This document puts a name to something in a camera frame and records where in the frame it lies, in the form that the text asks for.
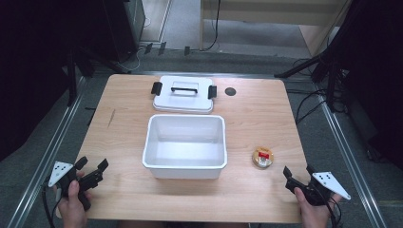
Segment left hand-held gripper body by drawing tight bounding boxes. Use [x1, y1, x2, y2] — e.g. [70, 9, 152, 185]
[48, 161, 105, 212]

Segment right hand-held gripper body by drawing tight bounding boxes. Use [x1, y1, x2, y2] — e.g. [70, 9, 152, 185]
[284, 171, 352, 207]

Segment round yellow snack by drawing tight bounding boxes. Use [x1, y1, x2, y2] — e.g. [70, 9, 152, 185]
[251, 145, 275, 170]

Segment white plastic storage box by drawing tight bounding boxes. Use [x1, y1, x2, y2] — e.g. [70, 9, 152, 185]
[142, 113, 228, 181]

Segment person's right hand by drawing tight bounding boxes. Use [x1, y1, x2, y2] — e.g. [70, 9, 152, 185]
[293, 186, 344, 228]

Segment person's left hand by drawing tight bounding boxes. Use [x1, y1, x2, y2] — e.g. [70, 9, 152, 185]
[56, 170, 93, 228]

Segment black tripod stand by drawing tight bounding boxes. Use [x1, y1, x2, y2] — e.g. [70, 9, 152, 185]
[274, 0, 353, 112]
[63, 46, 129, 108]

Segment black cabinet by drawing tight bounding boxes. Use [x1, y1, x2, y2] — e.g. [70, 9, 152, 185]
[100, 0, 146, 64]

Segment light wooden furniture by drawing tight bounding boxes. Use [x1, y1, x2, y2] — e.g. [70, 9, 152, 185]
[199, 0, 354, 59]

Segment metal floor rail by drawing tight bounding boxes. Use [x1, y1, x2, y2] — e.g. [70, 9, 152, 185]
[317, 91, 390, 228]
[6, 75, 87, 228]

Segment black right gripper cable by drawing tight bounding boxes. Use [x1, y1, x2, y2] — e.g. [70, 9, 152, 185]
[317, 184, 344, 228]

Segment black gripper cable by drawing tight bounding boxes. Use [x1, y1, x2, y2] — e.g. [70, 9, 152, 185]
[317, 184, 344, 228]
[41, 181, 61, 228]

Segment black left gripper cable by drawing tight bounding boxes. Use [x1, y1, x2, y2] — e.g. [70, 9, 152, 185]
[41, 181, 61, 228]

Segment black floor cables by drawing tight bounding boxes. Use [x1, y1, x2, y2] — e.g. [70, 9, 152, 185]
[285, 87, 348, 125]

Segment white lid with black handle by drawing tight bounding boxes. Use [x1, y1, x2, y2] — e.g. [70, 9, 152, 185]
[150, 75, 219, 115]

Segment white floor cable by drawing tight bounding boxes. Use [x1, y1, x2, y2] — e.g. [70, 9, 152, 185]
[125, 47, 143, 72]

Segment black hanging cable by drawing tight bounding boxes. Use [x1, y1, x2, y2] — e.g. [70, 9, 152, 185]
[202, 0, 222, 52]

